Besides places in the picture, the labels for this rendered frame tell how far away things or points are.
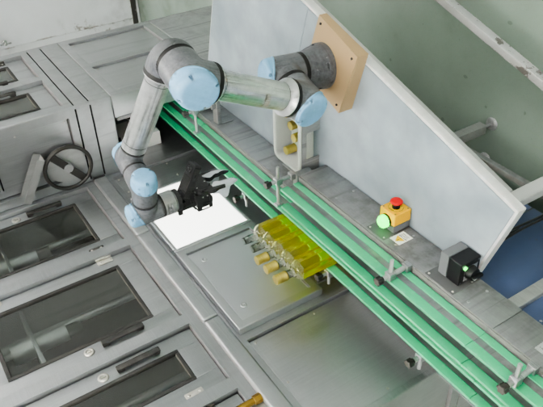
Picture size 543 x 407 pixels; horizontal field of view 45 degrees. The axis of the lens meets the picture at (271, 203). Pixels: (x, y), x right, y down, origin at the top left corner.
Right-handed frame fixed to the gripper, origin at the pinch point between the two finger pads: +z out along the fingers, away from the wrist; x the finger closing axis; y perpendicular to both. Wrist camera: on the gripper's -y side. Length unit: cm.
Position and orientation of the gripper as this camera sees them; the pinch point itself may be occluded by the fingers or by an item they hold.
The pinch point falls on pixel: (229, 174)
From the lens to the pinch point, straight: 210.3
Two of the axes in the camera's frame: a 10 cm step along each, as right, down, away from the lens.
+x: 5.5, 4.9, -6.8
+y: 0.3, 8.0, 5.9
